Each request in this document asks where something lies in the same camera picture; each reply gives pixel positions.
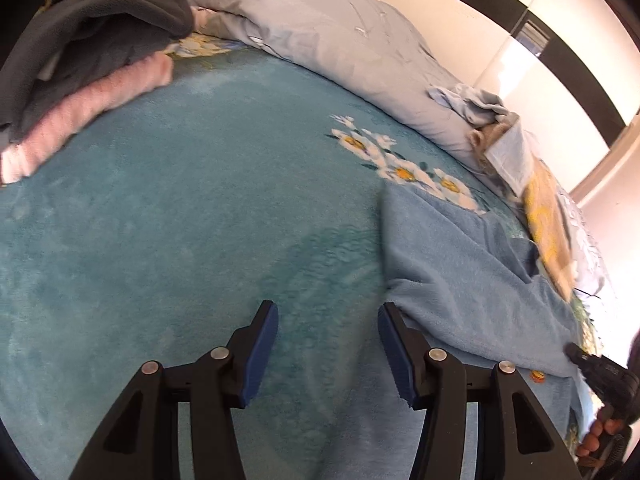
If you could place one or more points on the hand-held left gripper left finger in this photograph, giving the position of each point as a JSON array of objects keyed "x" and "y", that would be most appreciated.
[{"x": 260, "y": 355}]

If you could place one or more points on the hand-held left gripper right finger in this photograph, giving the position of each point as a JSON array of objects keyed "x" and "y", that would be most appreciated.
[{"x": 400, "y": 360}]

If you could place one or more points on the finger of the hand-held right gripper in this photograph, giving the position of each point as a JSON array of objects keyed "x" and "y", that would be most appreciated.
[{"x": 580, "y": 356}]

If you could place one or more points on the blue fleece garment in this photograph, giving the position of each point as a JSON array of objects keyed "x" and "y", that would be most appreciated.
[{"x": 475, "y": 285}]

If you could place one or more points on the person's right hand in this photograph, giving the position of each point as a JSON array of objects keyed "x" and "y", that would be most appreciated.
[{"x": 607, "y": 427}]

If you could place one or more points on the beige sweater with yellow print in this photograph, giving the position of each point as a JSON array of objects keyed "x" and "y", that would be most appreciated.
[{"x": 547, "y": 220}]

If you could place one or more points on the teal floral blanket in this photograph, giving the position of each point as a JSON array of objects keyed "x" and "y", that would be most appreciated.
[{"x": 175, "y": 210}]

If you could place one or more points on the light blue shirt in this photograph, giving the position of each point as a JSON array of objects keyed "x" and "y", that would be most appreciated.
[{"x": 470, "y": 102}]

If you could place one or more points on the pink fuzzy garment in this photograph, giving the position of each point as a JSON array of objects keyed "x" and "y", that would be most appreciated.
[{"x": 75, "y": 110}]

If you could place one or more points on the grey-blue daisy print duvet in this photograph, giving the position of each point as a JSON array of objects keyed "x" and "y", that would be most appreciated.
[{"x": 325, "y": 35}]

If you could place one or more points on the white wardrobe with black stripe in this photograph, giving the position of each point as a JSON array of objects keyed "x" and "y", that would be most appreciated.
[{"x": 450, "y": 10}]

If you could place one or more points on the dark grey garment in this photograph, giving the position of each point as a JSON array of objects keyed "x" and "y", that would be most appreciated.
[{"x": 100, "y": 35}]

